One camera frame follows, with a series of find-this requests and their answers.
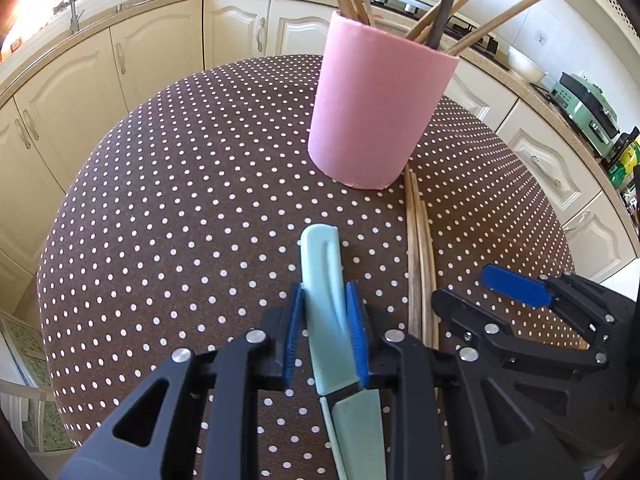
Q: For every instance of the green countertop appliance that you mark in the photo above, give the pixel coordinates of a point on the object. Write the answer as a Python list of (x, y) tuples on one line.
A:
[(585, 110)]

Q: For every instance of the black gas stove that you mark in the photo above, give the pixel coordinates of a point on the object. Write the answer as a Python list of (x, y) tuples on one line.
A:
[(400, 2)]

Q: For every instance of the white bowl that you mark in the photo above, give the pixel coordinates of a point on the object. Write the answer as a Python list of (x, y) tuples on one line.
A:
[(525, 65)]

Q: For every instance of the pink cup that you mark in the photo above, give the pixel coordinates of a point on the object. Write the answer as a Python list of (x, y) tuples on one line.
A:
[(370, 120)]

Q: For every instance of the beige kitchen countertop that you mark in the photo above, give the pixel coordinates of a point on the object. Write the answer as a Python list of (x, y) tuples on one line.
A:
[(100, 22)]

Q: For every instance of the green yellow bottle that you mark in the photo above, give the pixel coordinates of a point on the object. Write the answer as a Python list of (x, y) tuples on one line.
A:
[(622, 170)]

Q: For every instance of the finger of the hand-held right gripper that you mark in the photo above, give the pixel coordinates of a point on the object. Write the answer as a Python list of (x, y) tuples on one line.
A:
[(515, 285), (475, 325)]

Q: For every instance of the metal faucet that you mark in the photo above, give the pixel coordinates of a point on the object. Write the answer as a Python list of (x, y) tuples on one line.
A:
[(74, 10)]

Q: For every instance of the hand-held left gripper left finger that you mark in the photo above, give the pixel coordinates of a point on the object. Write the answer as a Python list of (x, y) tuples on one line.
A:
[(292, 340)]

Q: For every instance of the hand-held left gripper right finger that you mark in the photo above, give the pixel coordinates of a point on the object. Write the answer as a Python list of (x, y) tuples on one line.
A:
[(356, 335)]

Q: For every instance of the mint green knife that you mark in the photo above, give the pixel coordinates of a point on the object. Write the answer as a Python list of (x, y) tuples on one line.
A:
[(320, 285)]

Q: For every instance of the white wall socket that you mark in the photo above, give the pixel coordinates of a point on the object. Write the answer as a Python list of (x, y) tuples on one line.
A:
[(541, 37)]

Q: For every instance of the cream kitchen base cabinets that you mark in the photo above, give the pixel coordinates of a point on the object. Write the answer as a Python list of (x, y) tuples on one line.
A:
[(155, 60)]

